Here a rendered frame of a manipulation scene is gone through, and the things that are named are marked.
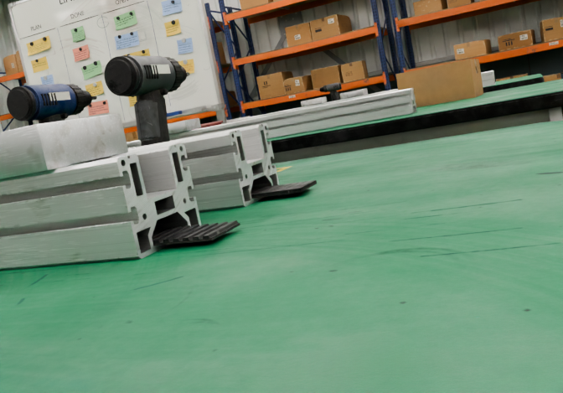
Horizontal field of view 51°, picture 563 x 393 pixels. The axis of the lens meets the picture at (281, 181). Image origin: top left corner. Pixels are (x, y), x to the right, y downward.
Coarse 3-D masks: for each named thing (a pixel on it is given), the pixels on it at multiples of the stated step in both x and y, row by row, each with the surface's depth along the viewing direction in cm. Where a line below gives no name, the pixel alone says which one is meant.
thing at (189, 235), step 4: (204, 224) 54; (208, 224) 54; (212, 224) 53; (216, 224) 54; (196, 228) 53; (200, 228) 53; (204, 228) 52; (208, 228) 52; (188, 232) 52; (192, 232) 52; (196, 232) 51; (200, 232) 51; (180, 236) 50; (184, 236) 51; (188, 236) 50; (192, 236) 50; (176, 240) 50; (180, 240) 50; (184, 240) 49; (188, 240) 49; (172, 244) 50
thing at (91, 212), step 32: (96, 160) 58; (128, 160) 49; (160, 160) 55; (0, 192) 54; (32, 192) 54; (64, 192) 52; (96, 192) 49; (128, 192) 49; (160, 192) 55; (0, 224) 54; (32, 224) 53; (64, 224) 53; (96, 224) 51; (128, 224) 48; (160, 224) 57; (192, 224) 58; (0, 256) 55; (32, 256) 54; (64, 256) 52; (96, 256) 50; (128, 256) 49
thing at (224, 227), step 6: (222, 222) 53; (234, 222) 52; (210, 228) 52; (216, 228) 52; (222, 228) 51; (228, 228) 51; (204, 234) 50; (210, 234) 49; (216, 234) 49; (222, 234) 50; (192, 240) 49; (198, 240) 49; (204, 240) 49
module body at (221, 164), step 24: (168, 144) 68; (192, 144) 67; (216, 144) 66; (240, 144) 67; (264, 144) 73; (192, 168) 68; (216, 168) 66; (240, 168) 66; (264, 168) 71; (192, 192) 68; (216, 192) 67; (240, 192) 66
